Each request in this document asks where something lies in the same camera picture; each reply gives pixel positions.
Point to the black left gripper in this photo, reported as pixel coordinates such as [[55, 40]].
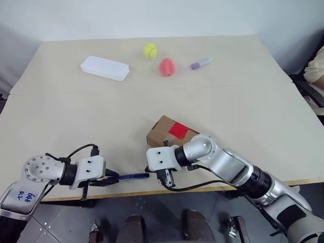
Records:
[[93, 182]]

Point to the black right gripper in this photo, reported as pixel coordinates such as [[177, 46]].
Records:
[[165, 177]]

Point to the blue pen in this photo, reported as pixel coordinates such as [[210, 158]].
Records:
[[132, 176]]

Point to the brown cardboard box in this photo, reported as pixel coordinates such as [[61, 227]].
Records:
[[159, 131]]

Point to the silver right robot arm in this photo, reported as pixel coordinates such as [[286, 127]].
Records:
[[227, 162]]

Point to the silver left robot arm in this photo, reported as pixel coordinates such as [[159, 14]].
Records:
[[30, 177]]

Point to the red tape patch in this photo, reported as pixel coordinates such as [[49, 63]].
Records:
[[179, 130]]

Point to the black table leg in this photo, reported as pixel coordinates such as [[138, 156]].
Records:
[[233, 193], [68, 202]]

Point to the dark rounded shape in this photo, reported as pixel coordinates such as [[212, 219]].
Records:
[[132, 229], [198, 226]]

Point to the pink toy peach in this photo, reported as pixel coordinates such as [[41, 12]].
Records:
[[167, 67]]

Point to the white plastic case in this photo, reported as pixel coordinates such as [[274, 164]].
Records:
[[105, 67]]

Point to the purple highlighter pen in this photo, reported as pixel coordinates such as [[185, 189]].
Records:
[[200, 63]]

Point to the yellow tennis ball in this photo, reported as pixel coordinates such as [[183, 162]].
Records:
[[150, 50]]

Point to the black chair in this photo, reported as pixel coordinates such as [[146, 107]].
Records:
[[311, 92]]

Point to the person in beige clothes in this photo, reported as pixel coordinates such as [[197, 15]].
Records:
[[315, 68]]

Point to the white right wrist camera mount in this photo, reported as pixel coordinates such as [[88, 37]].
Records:
[[162, 157]]

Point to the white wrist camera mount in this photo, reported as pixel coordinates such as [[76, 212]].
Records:
[[88, 167], [162, 157]]

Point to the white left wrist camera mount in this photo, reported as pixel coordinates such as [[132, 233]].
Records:
[[88, 167]]

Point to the metal foot bracket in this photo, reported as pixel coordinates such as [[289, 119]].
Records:
[[236, 229], [96, 233]]

